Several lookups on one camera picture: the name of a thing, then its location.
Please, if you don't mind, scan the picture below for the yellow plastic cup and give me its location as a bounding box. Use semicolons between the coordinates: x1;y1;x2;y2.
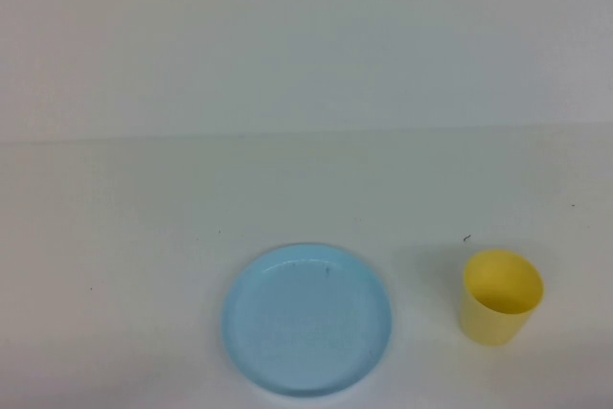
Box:
460;249;546;348

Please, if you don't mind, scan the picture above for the light blue plastic plate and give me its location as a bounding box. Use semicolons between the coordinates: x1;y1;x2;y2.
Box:
221;242;394;398

